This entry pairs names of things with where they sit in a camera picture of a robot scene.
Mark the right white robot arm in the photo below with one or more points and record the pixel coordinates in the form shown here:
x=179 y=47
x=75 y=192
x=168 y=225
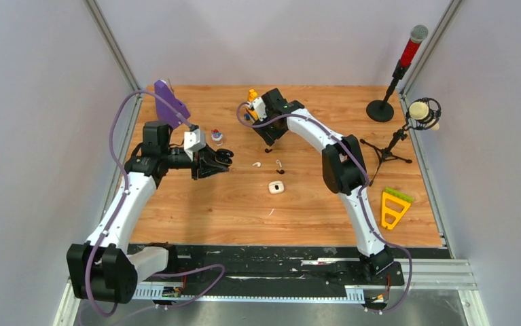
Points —
x=343 y=167

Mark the yellow blue toy car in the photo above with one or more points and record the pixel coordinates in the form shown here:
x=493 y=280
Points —
x=251 y=111

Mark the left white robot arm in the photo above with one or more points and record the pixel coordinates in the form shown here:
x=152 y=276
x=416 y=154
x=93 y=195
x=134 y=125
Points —
x=101 y=268

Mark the white earbud charging case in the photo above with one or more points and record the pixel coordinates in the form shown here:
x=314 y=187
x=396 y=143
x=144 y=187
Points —
x=276 y=187

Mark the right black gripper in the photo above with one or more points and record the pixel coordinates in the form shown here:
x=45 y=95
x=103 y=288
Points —
x=269 y=136

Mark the black earbud charging case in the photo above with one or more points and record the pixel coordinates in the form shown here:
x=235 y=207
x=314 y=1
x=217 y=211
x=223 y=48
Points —
x=224 y=156

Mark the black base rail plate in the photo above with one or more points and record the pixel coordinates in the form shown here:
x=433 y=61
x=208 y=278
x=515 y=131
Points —
x=255 y=272

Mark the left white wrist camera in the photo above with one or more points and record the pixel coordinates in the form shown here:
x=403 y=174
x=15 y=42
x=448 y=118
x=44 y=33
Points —
x=194 y=141

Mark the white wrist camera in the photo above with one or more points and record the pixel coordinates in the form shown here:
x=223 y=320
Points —
x=194 y=141
x=260 y=108

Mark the yellow plastic handle tool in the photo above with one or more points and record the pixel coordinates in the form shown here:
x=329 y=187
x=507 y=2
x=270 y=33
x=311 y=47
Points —
x=395 y=205

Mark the red microphone on stand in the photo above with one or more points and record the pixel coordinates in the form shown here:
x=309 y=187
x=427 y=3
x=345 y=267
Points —
x=381 y=110

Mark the purple plastic wedge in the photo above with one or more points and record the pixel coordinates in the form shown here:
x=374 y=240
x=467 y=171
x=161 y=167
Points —
x=167 y=112

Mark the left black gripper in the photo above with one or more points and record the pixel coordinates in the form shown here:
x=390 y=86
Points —
x=204 y=170

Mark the beige microphone shock mount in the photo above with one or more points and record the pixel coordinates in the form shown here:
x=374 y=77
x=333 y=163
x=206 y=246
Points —
x=422 y=114

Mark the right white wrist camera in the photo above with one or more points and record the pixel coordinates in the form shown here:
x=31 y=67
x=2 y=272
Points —
x=260 y=108

